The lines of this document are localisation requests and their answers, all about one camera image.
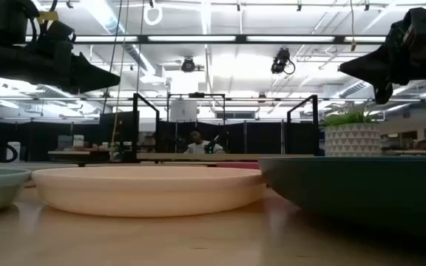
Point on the black dish rack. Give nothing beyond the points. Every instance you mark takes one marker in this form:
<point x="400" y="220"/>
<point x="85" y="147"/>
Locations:
<point x="216" y="156"/>

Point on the black overhead camera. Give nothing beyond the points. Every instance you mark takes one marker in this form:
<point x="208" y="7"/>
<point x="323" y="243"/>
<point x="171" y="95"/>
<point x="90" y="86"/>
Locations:
<point x="281" y="61"/>

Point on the white triangle pattern plant pot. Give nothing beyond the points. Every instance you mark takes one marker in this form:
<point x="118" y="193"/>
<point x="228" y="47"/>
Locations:
<point x="353" y="140"/>

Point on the person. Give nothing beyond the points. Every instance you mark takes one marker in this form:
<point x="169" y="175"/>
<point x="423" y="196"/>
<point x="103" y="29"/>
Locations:
<point x="198" y="147"/>

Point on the green plant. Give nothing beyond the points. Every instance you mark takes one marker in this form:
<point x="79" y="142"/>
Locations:
<point x="346" y="117"/>

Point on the black monitor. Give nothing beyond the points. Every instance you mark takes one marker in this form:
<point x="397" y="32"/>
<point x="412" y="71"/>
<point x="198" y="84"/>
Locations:
<point x="118" y="127"/>

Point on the background wooden table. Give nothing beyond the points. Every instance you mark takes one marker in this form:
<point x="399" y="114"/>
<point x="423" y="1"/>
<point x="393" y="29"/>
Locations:
<point x="72" y="152"/>

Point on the black light bar frame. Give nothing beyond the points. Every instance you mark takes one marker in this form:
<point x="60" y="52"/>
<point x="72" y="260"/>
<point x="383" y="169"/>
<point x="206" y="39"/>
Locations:
<point x="240" y="38"/>

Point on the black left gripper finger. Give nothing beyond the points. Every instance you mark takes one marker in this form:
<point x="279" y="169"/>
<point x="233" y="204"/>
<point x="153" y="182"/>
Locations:
<point x="91" y="77"/>

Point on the cream plate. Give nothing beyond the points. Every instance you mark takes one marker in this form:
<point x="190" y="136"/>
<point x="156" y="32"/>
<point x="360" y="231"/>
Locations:
<point x="146" y="192"/>

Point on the round black ceiling fixture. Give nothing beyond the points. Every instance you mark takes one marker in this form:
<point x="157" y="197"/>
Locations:
<point x="188" y="65"/>

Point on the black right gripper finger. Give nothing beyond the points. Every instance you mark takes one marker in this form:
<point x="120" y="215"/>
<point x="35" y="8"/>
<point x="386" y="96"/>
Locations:
<point x="385" y="94"/>
<point x="375" y="66"/>

